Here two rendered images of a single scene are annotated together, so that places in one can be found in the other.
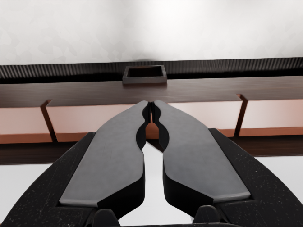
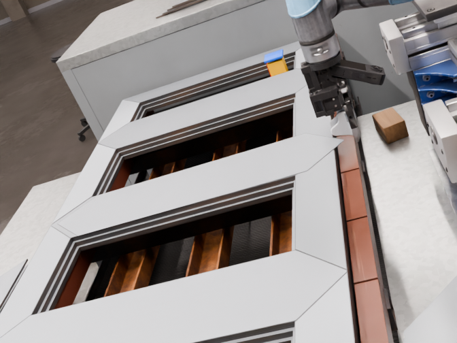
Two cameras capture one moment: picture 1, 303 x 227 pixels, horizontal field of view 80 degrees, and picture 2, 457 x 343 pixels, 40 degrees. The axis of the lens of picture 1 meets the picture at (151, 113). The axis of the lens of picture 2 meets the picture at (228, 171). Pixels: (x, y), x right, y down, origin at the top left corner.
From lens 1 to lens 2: 1.39 m
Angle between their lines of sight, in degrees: 60
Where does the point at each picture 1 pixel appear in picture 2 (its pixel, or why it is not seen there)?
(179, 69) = not seen: hidden behind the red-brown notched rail
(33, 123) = not seen: hidden behind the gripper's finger
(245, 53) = (383, 239)
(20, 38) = (379, 157)
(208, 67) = not seen: hidden behind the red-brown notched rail
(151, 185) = (319, 148)
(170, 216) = (296, 159)
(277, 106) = (356, 176)
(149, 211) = (301, 152)
